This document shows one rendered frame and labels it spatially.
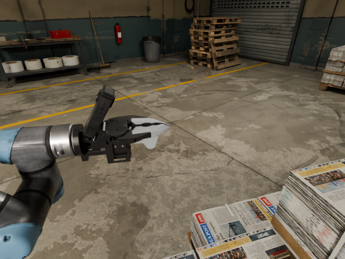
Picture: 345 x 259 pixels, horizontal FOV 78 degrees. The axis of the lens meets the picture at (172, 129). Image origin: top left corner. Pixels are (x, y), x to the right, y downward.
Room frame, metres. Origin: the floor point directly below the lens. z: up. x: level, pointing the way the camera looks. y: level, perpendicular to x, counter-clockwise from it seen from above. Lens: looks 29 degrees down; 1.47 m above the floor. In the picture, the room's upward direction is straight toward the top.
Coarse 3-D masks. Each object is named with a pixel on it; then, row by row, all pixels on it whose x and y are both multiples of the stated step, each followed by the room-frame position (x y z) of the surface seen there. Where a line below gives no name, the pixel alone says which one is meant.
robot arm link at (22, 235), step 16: (0, 192) 0.28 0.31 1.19; (16, 192) 0.32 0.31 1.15; (32, 192) 0.32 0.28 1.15; (0, 208) 0.25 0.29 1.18; (16, 208) 0.27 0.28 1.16; (32, 208) 0.28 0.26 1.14; (48, 208) 0.31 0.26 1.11; (0, 224) 0.24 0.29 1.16; (16, 224) 0.24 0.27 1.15; (32, 224) 0.25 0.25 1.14; (0, 240) 0.21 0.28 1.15; (16, 240) 0.22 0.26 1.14; (32, 240) 0.23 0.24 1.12; (0, 256) 0.21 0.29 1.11; (16, 256) 0.21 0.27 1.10
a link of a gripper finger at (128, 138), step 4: (128, 132) 0.41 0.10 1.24; (148, 132) 0.41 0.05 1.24; (120, 136) 0.39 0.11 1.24; (124, 136) 0.39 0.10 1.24; (128, 136) 0.39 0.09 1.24; (132, 136) 0.39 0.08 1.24; (136, 136) 0.39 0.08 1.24; (140, 136) 0.39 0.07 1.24; (144, 136) 0.40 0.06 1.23; (148, 136) 0.41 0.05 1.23; (120, 140) 0.38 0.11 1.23; (124, 140) 0.39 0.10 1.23; (128, 140) 0.39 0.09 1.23; (132, 140) 0.39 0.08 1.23; (136, 140) 0.39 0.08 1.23
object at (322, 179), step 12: (312, 168) 0.49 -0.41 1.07; (324, 168) 0.49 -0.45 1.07; (336, 168) 0.49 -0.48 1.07; (300, 180) 0.44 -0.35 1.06; (312, 180) 0.44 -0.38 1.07; (324, 180) 0.44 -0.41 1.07; (336, 180) 0.44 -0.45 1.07; (324, 192) 0.40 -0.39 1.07; (336, 192) 0.40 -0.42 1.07; (336, 204) 0.36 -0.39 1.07
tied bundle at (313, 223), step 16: (288, 192) 0.47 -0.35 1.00; (304, 192) 0.43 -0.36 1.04; (288, 208) 0.45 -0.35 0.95; (304, 208) 0.41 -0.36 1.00; (320, 208) 0.38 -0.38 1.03; (288, 224) 0.43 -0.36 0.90; (304, 224) 0.39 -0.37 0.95; (320, 224) 0.36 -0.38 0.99; (336, 224) 0.33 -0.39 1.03; (304, 240) 0.38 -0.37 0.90; (320, 240) 0.34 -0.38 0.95; (336, 240) 0.32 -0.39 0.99; (320, 256) 0.33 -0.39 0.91; (336, 256) 0.30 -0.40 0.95
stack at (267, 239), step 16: (224, 240) 0.43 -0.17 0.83; (240, 240) 0.43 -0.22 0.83; (256, 240) 0.42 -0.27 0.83; (272, 240) 0.42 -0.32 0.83; (176, 256) 0.37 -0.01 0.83; (192, 256) 0.37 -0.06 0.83; (208, 256) 0.38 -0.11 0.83; (224, 256) 0.38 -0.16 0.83; (240, 256) 0.37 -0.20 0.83; (256, 256) 0.37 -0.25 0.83; (272, 256) 0.37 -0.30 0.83; (288, 256) 0.37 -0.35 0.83
